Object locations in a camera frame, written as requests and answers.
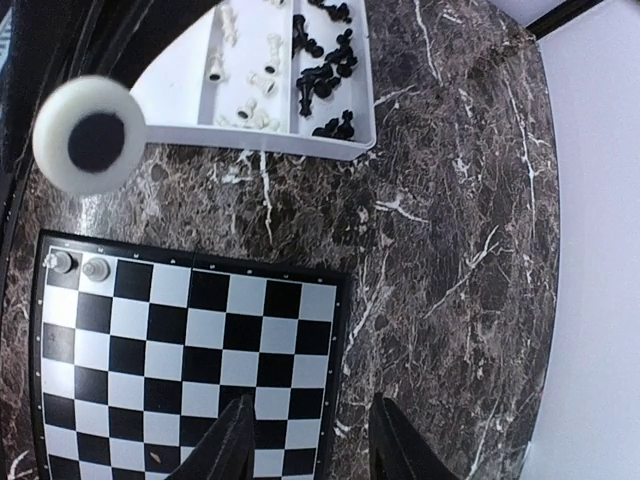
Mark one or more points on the white plastic compartment tray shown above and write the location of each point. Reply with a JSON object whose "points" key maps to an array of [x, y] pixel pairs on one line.
{"points": [[280, 76]]}

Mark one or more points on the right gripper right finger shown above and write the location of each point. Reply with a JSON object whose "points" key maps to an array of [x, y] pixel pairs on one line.
{"points": [[396, 449]]}

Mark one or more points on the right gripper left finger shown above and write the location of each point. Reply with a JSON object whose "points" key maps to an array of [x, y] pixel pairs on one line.
{"points": [[227, 450]]}

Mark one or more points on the white chess knight piece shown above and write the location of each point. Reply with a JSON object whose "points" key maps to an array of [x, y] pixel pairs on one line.
{"points": [[96, 269]]}

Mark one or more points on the white chess rook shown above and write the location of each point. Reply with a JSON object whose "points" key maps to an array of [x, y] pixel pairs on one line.
{"points": [[60, 262]]}

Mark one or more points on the black and grey chessboard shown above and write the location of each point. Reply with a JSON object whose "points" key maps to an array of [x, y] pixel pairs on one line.
{"points": [[127, 375]]}

